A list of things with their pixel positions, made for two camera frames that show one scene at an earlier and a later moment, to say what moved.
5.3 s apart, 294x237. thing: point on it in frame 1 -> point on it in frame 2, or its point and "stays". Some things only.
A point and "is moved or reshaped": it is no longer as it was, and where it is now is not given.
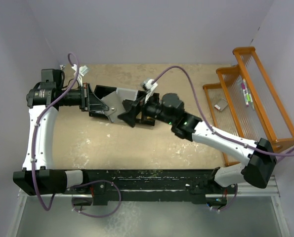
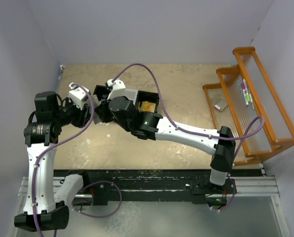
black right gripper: x=129 y=116 -> x=102 y=109
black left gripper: x=89 y=101 -> x=83 y=115
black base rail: x=149 y=184 stays
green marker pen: x=249 y=99 stays
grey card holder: x=114 y=104 is moved or reshaped
